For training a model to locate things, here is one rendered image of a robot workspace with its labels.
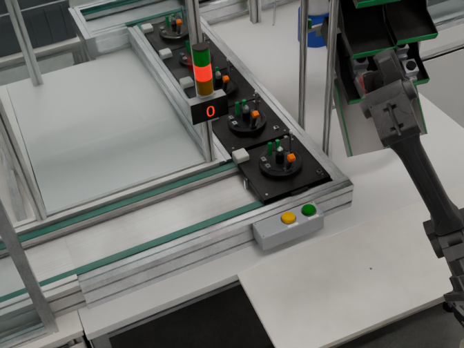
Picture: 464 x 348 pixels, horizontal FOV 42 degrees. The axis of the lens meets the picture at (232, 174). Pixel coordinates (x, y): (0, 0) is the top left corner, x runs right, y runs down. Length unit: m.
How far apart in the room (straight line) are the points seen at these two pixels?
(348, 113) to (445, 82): 1.08
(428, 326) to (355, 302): 1.07
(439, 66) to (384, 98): 1.72
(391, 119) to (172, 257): 0.84
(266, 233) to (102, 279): 0.49
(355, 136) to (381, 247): 0.37
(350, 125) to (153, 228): 0.72
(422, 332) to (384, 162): 0.90
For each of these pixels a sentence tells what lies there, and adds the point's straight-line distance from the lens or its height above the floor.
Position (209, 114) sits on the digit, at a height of 1.19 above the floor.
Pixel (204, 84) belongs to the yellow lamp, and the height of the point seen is 1.30.
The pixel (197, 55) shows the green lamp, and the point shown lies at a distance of 1.76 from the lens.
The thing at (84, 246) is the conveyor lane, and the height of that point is 0.92.
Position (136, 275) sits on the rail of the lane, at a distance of 1.80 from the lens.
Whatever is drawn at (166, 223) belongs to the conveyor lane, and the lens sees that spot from 1.93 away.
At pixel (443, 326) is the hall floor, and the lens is 2.86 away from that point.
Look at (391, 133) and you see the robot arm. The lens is 1.21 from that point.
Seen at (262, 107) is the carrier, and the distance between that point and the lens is 2.26.
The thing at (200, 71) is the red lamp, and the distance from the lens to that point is 1.79.
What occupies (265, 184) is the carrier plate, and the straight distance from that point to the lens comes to 1.95.
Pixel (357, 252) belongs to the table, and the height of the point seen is 0.86.
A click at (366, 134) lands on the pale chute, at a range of 2.05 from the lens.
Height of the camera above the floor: 2.31
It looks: 43 degrees down
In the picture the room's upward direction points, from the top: 5 degrees counter-clockwise
